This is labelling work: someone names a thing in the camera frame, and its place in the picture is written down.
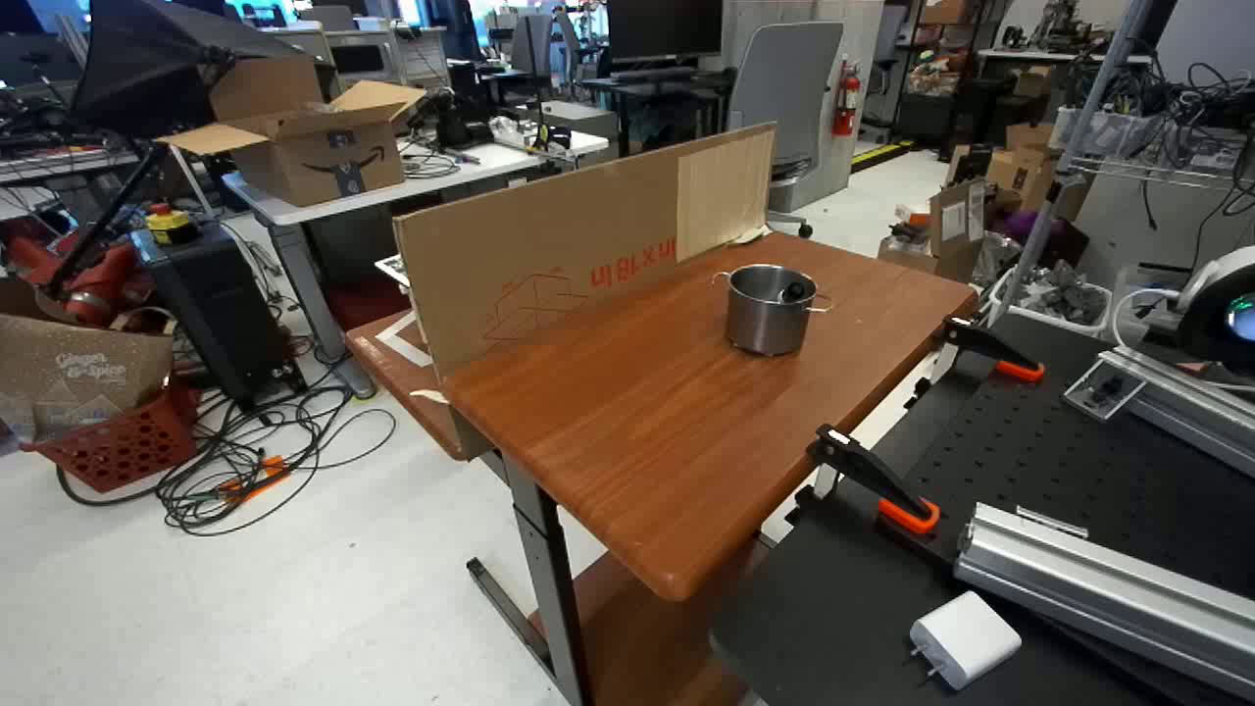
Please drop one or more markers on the white power adapter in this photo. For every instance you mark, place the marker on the white power adapter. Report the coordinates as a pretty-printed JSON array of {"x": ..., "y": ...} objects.
[{"x": 966, "y": 636}]

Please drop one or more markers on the brown paper bag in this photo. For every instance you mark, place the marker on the brown paper bag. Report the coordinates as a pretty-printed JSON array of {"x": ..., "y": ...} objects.
[{"x": 71, "y": 374}]

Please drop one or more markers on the silver metal pot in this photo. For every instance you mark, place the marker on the silver metal pot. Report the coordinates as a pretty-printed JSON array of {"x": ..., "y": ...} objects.
[{"x": 771, "y": 328}]

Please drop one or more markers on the yellow red emergency stop button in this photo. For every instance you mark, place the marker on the yellow red emergency stop button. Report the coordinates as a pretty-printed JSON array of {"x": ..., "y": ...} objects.
[{"x": 170, "y": 220}]

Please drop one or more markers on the black orange bar clamp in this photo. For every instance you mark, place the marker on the black orange bar clamp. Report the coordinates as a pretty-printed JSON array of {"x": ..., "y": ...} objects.
[
  {"x": 865, "y": 472},
  {"x": 999, "y": 351}
]

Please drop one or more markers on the open cardboard box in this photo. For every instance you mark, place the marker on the open cardboard box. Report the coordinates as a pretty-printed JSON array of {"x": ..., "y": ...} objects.
[{"x": 315, "y": 149}]

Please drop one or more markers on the red plastic basket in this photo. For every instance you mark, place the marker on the red plastic basket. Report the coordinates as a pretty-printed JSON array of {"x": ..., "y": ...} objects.
[{"x": 122, "y": 443}]

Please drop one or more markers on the stacked brown cardboard boxes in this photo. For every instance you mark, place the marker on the stacked brown cardboard boxes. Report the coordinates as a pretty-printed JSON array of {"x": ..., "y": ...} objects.
[{"x": 1003, "y": 182}]

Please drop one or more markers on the grey metal bracket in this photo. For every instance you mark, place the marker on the grey metal bracket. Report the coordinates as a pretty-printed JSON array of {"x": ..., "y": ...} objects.
[{"x": 1102, "y": 391}]

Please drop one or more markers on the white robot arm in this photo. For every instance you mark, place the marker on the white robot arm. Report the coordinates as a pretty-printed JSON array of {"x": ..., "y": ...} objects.
[{"x": 1213, "y": 294}]

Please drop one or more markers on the black perforated breadboard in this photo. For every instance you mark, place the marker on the black perforated breadboard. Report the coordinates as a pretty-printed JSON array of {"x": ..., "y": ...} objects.
[{"x": 1046, "y": 456}]

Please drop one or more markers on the grey metal pole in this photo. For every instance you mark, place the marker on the grey metal pole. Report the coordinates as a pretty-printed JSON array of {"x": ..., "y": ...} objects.
[{"x": 1063, "y": 149}]

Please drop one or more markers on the black photo umbrella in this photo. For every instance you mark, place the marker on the black photo umbrella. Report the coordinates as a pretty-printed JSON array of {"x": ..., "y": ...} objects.
[{"x": 157, "y": 59}]

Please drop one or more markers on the black equipment cabinet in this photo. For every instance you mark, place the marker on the black equipment cabinet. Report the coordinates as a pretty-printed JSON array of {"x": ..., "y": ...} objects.
[{"x": 216, "y": 314}]

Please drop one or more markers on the silver aluminium extrusion rail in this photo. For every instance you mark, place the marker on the silver aluminium extrusion rail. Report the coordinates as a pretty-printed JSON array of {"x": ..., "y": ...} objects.
[
  {"x": 1192, "y": 411},
  {"x": 1110, "y": 590}
]

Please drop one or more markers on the red fire extinguisher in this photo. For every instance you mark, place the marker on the red fire extinguisher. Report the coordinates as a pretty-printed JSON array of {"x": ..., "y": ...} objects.
[{"x": 844, "y": 103}]

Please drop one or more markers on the small light cardboard panel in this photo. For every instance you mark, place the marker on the small light cardboard panel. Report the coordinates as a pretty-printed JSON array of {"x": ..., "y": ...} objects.
[{"x": 726, "y": 191}]

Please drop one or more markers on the black computer monitor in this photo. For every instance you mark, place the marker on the black computer monitor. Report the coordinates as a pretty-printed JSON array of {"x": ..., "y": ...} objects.
[{"x": 663, "y": 26}]

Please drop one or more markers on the grey metal table leg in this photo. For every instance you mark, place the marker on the grey metal table leg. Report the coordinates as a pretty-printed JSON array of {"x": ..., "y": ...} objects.
[{"x": 552, "y": 575}]

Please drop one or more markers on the grey office desk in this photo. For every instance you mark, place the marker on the grey office desk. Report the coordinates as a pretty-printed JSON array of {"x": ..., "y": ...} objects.
[{"x": 353, "y": 199}]

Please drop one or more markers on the red floor machine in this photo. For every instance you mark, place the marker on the red floor machine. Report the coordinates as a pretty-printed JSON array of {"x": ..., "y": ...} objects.
[{"x": 82, "y": 281}]

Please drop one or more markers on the large brown cardboard sheet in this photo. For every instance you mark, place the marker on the large brown cardboard sheet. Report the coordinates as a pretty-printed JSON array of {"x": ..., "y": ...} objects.
[{"x": 552, "y": 260}]

